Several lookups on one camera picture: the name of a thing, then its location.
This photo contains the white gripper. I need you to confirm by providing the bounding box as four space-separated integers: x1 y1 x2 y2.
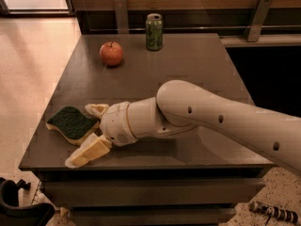
65 102 137 169

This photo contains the green and yellow sponge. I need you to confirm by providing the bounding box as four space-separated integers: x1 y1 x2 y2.
46 106 99 146

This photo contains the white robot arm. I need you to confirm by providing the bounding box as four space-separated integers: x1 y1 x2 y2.
65 80 301 174

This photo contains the red apple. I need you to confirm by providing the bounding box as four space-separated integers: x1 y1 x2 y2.
100 41 123 66

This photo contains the grey drawer cabinet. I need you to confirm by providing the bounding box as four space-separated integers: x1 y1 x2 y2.
20 34 271 226

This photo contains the green drink can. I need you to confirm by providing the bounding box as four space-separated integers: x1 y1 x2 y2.
146 13 163 51

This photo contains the black chair base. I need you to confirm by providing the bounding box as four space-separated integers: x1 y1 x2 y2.
0 177 56 226

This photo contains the black and white striped tool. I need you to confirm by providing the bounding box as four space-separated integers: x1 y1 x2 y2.
248 201 301 226

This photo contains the left metal bracket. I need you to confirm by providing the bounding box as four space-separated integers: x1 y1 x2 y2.
114 0 129 34

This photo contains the metal bracket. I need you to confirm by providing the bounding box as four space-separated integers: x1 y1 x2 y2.
244 0 273 42
114 0 129 34

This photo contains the wooden wall shelf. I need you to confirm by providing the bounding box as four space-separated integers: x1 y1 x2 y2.
67 0 301 47

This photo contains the right metal bracket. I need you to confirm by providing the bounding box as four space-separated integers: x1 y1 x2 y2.
244 0 273 42

